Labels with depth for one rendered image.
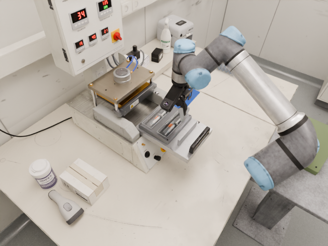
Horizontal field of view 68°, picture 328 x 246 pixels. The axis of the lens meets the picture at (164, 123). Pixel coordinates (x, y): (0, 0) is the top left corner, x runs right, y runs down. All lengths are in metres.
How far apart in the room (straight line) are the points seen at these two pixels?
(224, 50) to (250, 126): 0.83
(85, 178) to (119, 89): 0.43
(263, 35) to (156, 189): 2.65
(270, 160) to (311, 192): 0.64
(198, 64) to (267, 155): 0.36
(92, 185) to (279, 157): 0.76
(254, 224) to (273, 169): 1.28
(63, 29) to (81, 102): 0.45
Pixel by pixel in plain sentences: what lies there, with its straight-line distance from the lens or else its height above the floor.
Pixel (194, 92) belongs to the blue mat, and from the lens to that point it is 1.67.
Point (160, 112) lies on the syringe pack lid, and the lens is 1.15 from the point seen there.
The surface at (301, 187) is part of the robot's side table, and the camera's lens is 1.41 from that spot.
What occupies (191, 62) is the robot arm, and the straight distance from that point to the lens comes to 0.81.
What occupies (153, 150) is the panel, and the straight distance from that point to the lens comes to 1.22.
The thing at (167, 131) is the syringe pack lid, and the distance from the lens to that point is 1.07.
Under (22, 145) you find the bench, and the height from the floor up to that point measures 0.75.
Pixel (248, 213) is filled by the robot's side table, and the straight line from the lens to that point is 2.08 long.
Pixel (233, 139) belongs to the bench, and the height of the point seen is 0.75.
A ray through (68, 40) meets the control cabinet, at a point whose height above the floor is 1.32.
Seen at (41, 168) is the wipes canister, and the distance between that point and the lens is 1.18.
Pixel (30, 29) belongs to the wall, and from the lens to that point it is 1.40.
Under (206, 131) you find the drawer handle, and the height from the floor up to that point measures 1.01.
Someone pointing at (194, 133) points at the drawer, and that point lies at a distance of 1.12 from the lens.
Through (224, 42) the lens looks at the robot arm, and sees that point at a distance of 0.79.
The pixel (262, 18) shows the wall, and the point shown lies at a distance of 3.37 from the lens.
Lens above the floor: 1.82
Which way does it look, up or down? 47 degrees down
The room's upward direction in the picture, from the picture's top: 3 degrees clockwise
